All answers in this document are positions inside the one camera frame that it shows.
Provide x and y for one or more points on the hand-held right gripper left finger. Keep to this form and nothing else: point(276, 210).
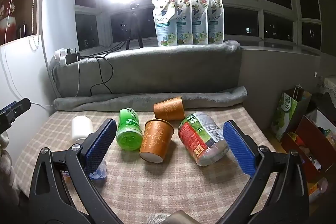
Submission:
point(101, 144)

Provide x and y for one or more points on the black tripod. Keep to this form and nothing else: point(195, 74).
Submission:
point(132, 22)

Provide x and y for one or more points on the crumpled blue plastic wrapper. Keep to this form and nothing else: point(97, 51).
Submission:
point(99, 173)

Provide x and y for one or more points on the orange patterned paper cup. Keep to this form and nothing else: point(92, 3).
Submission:
point(169, 108)
point(155, 140)

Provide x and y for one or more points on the white floral refill pouch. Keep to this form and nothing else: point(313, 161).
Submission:
point(164, 24)
point(184, 24)
point(200, 24)
point(215, 22)

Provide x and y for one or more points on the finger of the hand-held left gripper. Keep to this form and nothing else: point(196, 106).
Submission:
point(16, 109)

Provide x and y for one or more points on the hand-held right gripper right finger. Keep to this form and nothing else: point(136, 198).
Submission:
point(240, 149)

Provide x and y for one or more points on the small white bottle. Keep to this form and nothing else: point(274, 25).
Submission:
point(82, 127)

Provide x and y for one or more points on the green paper bag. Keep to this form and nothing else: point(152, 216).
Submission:
point(287, 113)

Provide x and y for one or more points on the clear jar with red label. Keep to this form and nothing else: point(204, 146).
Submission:
point(202, 137)

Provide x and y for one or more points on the black power adapter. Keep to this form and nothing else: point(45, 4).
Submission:
point(72, 57)

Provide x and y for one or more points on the checked beige table cloth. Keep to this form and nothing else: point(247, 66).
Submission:
point(168, 187)

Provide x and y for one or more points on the green plastic bottle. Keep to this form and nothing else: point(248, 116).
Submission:
point(129, 129)

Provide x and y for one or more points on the grey blanket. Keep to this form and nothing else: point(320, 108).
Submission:
point(170, 69)

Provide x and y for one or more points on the red cardboard box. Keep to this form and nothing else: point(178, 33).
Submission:
point(309, 140)

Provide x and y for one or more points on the red floral vase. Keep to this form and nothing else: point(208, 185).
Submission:
point(9, 22)

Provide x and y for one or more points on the white power strip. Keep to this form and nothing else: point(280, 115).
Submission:
point(59, 58)

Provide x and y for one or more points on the rolled grey towel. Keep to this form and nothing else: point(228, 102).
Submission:
point(147, 99)

